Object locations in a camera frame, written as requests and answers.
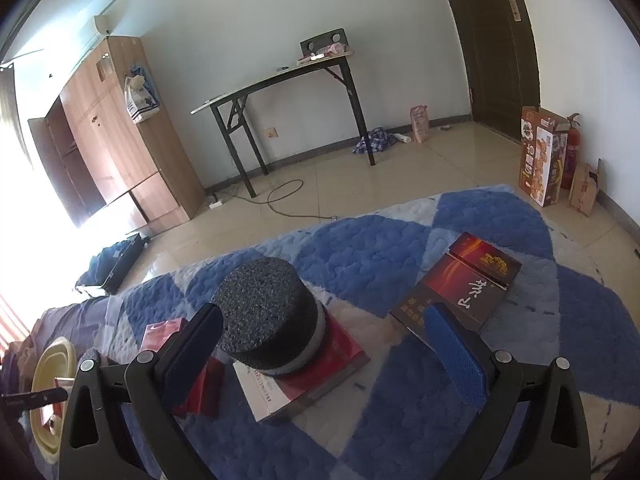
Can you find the black folding table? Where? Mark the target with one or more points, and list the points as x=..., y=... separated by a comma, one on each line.
x=280, y=77

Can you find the colourful printed cardboard box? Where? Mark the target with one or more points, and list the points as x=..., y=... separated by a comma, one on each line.
x=542, y=160

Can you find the wall socket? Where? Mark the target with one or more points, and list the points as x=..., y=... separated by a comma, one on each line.
x=271, y=133

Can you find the white printed bag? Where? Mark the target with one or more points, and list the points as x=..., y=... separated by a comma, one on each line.
x=140, y=102

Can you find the red curtain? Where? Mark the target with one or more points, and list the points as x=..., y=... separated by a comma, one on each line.
x=10, y=320

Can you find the red fire extinguisher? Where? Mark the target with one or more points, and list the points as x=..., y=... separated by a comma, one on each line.
x=572, y=150

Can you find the blue and white blanket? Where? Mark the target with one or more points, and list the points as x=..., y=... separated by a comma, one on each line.
x=350, y=255

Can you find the pink packet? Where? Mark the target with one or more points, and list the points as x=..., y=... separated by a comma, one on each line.
x=331, y=50

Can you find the dark door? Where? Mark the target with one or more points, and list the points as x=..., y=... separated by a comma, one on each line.
x=490, y=60

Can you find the white wall device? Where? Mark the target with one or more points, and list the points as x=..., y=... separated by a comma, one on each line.
x=102, y=23

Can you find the black case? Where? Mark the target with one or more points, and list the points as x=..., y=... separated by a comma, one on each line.
x=107, y=265

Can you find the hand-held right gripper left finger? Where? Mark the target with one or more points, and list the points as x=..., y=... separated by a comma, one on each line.
x=200, y=345

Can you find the pink paper bag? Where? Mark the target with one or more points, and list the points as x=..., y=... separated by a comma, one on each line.
x=420, y=125

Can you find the layered black foam disc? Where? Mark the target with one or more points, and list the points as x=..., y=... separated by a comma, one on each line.
x=265, y=305

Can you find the wooden wardrobe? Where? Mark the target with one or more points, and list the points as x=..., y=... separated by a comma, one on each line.
x=125, y=160

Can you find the white roll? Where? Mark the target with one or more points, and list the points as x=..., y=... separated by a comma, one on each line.
x=402, y=137

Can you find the navy bed sheet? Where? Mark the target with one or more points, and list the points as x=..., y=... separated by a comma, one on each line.
x=70, y=320

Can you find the white power strip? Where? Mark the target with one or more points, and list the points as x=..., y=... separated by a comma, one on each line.
x=216, y=204

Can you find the small brown cardboard box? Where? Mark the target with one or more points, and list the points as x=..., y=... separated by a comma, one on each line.
x=582, y=190

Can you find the red and silver cigarette box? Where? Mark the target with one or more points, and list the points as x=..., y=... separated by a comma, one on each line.
x=320, y=375

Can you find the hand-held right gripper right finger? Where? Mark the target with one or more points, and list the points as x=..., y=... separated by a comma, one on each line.
x=455, y=355

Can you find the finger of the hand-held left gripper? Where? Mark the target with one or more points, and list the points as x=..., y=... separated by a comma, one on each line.
x=35, y=397

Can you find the plaid cloth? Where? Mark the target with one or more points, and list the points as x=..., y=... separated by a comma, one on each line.
x=375, y=141

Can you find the cream plastic basin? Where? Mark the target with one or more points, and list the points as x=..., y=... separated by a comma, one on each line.
x=47, y=375

